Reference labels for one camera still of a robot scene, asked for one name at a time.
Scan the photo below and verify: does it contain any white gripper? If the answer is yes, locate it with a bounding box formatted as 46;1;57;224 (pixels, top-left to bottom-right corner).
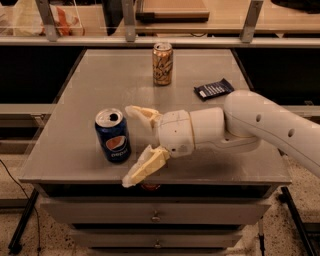
122;105;194;188

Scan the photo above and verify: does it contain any blue pepsi can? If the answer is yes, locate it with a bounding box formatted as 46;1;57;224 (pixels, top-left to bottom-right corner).
95;108;131;163

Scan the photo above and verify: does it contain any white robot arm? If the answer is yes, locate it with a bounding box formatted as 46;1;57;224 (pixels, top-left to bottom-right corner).
122;90;320;188

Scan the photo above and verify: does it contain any gold patterned drink can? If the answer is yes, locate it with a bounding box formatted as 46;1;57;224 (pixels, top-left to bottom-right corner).
152;43;173;86

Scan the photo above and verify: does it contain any dark blue snack packet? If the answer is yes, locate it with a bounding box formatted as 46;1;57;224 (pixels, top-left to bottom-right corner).
194;79;234;101

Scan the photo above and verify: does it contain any grey drawer cabinet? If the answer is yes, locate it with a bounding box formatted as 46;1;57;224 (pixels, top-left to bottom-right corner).
21;49;291;256

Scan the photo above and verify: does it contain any top drawer metal knob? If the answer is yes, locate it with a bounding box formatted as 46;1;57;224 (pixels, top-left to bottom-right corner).
151;211;161;223

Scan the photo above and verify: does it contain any drawer metal knob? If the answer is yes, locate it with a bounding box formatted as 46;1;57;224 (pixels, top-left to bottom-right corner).
154;239;162;249
151;211;161;223

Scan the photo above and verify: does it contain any lower drawer metal knob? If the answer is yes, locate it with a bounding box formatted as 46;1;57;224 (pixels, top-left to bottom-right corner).
154;239;162;249

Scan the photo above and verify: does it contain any flat wooden board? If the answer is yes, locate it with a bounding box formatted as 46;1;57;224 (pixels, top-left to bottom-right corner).
136;0;210;23

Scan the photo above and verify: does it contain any right black stand leg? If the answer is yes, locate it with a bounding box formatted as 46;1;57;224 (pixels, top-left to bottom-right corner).
279;187;320;256

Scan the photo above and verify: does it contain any black stand leg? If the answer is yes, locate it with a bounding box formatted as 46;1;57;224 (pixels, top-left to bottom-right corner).
279;187;320;256
8;189;39;255

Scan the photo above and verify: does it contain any orange white plastic bag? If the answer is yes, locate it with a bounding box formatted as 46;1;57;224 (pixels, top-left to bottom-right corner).
41;5;84;37

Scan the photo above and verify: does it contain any left black stand leg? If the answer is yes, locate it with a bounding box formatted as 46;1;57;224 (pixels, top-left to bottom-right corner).
8;189;39;255

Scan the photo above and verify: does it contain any clear plastic bin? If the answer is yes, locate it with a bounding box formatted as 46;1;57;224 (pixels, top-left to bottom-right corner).
0;0;85;37

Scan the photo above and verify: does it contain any middle metal shelf bracket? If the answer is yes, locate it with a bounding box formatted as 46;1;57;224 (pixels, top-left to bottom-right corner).
121;0;136;42

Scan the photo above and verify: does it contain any metal shelf bracket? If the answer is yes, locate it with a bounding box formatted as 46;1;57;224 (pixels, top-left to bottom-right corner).
240;0;264;43
121;0;136;42
35;0;59;42

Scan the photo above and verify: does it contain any black floor cable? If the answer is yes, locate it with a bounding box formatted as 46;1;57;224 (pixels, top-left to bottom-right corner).
0;158;42;256

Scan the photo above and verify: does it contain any right metal shelf bracket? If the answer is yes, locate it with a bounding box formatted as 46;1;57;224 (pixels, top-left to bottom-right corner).
240;0;264;43

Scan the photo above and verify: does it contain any left metal shelf bracket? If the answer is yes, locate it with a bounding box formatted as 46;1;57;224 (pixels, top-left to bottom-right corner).
35;0;59;42

